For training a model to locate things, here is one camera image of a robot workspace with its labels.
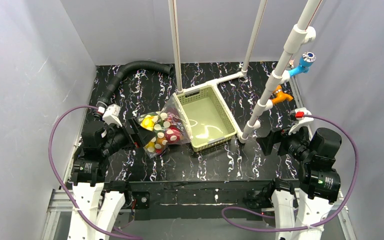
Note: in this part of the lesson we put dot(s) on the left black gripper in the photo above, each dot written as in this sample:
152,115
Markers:
134,133

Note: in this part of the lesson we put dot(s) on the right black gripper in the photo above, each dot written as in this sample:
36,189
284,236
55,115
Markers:
276,141

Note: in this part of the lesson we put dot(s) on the clear polka dot zip bag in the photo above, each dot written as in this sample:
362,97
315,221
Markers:
172,115

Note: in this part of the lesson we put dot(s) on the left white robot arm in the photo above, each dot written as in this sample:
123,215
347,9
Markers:
97,203

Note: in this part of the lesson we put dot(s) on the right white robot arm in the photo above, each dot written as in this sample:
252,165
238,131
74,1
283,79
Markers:
319,183

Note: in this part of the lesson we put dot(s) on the red fake apple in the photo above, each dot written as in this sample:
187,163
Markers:
173,135

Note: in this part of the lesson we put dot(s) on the orange plastic faucet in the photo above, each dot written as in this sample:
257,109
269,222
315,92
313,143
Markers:
280,96

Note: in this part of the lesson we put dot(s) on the pale green plastic basket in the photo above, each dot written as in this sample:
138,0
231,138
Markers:
209,121

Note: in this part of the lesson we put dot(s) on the blue plastic faucet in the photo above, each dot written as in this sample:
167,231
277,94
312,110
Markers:
305,62

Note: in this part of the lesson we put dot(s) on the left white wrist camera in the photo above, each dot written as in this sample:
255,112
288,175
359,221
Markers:
111,115

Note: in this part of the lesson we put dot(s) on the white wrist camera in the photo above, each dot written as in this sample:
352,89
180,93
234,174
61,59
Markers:
301,117
111,115

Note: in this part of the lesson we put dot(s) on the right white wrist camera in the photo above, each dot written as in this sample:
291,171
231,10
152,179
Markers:
301,117

